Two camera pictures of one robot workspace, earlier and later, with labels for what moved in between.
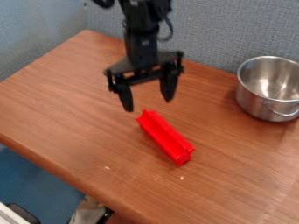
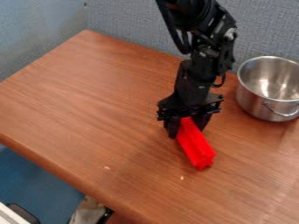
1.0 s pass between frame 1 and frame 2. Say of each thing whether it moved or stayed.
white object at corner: stayed
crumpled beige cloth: stayed
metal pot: stayed
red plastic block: moved
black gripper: moved
